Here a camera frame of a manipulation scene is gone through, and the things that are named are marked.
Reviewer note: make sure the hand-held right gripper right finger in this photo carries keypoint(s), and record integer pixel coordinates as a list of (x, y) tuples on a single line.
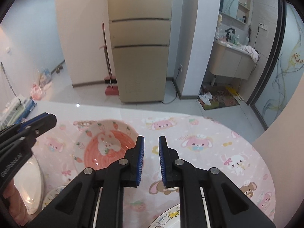
[(162, 161)]

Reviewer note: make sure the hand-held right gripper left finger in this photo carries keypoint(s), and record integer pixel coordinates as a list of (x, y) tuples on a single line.
[(140, 161)]

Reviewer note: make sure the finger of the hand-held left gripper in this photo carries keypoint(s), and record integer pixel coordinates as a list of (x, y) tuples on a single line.
[(45, 123), (30, 122)]

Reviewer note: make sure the white cartoon print plate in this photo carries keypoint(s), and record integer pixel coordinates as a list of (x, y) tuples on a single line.
[(166, 218), (29, 182), (53, 194)]

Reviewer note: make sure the pink carrot print bowl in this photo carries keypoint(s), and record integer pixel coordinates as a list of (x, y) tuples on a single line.
[(102, 147)]

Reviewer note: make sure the person's left hand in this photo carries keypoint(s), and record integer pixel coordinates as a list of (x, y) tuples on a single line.
[(17, 204)]

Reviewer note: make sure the white cardboard box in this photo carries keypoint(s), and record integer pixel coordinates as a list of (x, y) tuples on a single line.
[(10, 111)]

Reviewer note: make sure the pink plastic bag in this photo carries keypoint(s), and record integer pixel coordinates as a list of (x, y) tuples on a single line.
[(39, 87)]

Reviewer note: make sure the thin white pole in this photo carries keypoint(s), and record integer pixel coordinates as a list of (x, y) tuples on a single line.
[(8, 80)]

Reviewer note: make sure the pink printed tablecloth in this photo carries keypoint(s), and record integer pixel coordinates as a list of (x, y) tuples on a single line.
[(213, 152)]

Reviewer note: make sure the brown slippers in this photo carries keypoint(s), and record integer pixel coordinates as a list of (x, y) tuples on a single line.
[(59, 68)]

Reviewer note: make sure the red dustpan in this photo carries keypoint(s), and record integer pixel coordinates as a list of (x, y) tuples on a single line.
[(112, 89)]

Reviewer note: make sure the white slippers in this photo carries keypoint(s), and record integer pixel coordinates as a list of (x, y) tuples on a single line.
[(205, 97)]

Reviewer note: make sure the patterned floor mat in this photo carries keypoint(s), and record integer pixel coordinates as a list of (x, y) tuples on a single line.
[(220, 98)]

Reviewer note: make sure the beige refrigerator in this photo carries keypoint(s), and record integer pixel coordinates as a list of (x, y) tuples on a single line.
[(140, 59)]

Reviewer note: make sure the beige vanity cabinet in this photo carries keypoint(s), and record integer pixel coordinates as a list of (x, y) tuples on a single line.
[(231, 61)]

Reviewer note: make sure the white towel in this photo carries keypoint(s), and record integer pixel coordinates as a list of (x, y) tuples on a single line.
[(250, 52)]

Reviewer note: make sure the green bottle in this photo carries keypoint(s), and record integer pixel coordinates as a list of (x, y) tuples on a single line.
[(237, 39)]

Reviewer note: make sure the black faucet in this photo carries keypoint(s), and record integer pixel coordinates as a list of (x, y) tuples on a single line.
[(229, 33)]

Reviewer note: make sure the pale doll figurine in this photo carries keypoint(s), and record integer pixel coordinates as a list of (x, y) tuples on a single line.
[(220, 22)]

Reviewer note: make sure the black hair tool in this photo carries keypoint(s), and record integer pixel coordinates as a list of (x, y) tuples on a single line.
[(249, 35)]

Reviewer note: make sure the frosted glass door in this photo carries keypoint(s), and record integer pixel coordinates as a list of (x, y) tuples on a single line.
[(282, 64)]

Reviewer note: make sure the mirror cabinet with shelves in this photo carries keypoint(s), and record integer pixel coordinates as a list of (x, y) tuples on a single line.
[(237, 2)]

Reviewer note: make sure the low white wall socket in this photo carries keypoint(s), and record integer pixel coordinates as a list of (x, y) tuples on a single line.
[(180, 68)]

